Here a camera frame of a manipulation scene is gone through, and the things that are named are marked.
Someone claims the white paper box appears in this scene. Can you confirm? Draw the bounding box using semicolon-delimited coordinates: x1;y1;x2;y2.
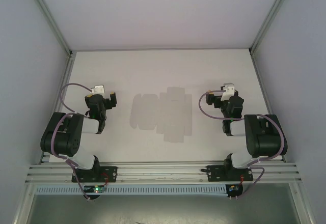
129;86;194;143

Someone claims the aluminium table side rail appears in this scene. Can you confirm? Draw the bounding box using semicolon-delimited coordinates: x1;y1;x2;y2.
38;52;75;165
249;52;287;163

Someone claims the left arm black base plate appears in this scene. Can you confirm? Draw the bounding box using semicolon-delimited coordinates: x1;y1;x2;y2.
71;166;118;183

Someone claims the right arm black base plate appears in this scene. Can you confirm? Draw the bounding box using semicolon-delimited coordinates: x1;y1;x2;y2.
206;164;253;183

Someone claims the left arm red wire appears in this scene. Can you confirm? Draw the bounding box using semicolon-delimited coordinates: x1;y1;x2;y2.
100;173;111;187

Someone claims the aluminium frame post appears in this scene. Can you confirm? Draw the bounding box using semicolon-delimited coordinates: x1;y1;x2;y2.
248;0;298;56
24;0;74;57

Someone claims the aluminium mounting rail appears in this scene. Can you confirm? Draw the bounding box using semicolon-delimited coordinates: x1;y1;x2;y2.
24;159;303;184

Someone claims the white slotted cable duct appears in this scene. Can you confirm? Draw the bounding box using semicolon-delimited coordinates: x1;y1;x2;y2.
35;185;228;196

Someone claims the aluminium frame leg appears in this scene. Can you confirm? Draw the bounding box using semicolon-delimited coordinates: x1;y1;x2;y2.
289;183;315;224
14;183;36;224

